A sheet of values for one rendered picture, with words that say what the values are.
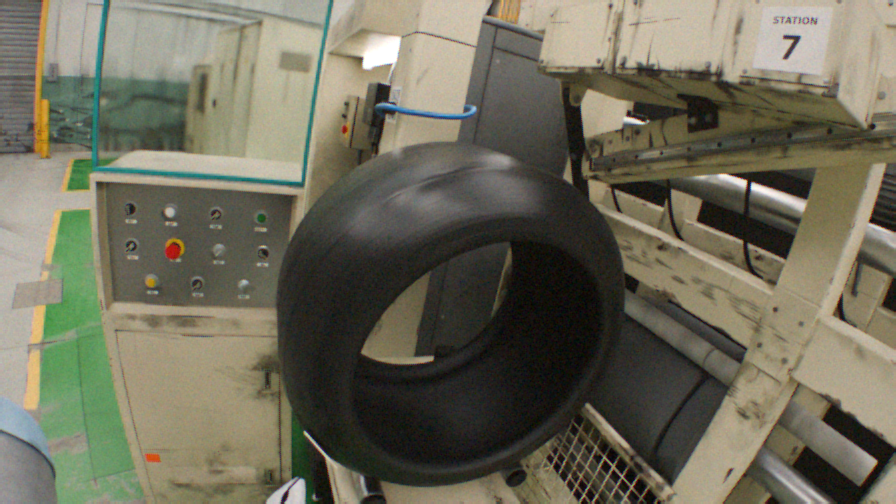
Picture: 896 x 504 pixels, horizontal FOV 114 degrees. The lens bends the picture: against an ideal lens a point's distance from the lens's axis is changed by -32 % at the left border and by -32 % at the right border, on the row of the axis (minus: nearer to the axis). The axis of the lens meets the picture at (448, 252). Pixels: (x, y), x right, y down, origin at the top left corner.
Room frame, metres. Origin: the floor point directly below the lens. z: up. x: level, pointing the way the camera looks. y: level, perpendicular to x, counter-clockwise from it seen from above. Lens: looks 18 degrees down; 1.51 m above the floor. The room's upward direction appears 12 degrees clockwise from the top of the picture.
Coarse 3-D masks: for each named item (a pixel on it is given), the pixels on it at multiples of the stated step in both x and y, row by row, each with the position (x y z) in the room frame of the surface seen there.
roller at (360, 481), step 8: (352, 472) 0.52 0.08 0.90; (360, 480) 0.50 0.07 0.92; (368, 480) 0.50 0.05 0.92; (376, 480) 0.51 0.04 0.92; (360, 488) 0.48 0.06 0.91; (368, 488) 0.48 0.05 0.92; (376, 488) 0.49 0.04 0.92; (360, 496) 0.47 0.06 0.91; (368, 496) 0.47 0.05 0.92; (376, 496) 0.47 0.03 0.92; (384, 496) 0.48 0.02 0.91
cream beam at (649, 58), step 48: (624, 0) 0.72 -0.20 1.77; (672, 0) 0.62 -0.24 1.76; (720, 0) 0.54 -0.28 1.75; (768, 0) 0.47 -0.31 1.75; (816, 0) 0.42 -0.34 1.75; (864, 0) 0.39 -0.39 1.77; (576, 48) 0.81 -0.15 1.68; (624, 48) 0.69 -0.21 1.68; (672, 48) 0.60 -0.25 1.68; (720, 48) 0.53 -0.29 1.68; (864, 48) 0.40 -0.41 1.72; (624, 96) 0.93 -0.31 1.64; (672, 96) 0.74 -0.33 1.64; (720, 96) 0.60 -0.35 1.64; (768, 96) 0.49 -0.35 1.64; (816, 96) 0.40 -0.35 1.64; (864, 96) 0.42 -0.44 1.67
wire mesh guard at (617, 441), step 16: (592, 416) 0.70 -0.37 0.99; (608, 432) 0.65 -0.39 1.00; (560, 448) 0.75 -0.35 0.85; (608, 448) 0.64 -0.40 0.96; (624, 448) 0.61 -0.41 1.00; (560, 464) 0.73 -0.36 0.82; (640, 464) 0.56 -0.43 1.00; (592, 480) 0.64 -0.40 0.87; (624, 480) 0.58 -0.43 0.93; (656, 480) 0.52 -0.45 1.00; (544, 496) 0.73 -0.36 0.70; (624, 496) 0.56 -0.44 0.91; (640, 496) 0.54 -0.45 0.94; (672, 496) 0.48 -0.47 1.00
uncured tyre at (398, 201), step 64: (384, 192) 0.50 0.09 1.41; (448, 192) 0.49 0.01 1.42; (512, 192) 0.52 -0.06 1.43; (576, 192) 0.59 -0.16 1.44; (320, 256) 0.46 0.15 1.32; (384, 256) 0.45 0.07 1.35; (448, 256) 0.47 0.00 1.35; (512, 256) 0.87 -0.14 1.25; (576, 256) 0.55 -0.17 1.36; (320, 320) 0.43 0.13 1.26; (512, 320) 0.86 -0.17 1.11; (576, 320) 0.76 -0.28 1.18; (320, 384) 0.42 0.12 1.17; (384, 384) 0.74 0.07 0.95; (448, 384) 0.80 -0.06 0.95; (512, 384) 0.77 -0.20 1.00; (576, 384) 0.61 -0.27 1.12; (320, 448) 0.45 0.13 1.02; (384, 448) 0.47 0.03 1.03; (448, 448) 0.63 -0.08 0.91; (512, 448) 0.56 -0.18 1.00
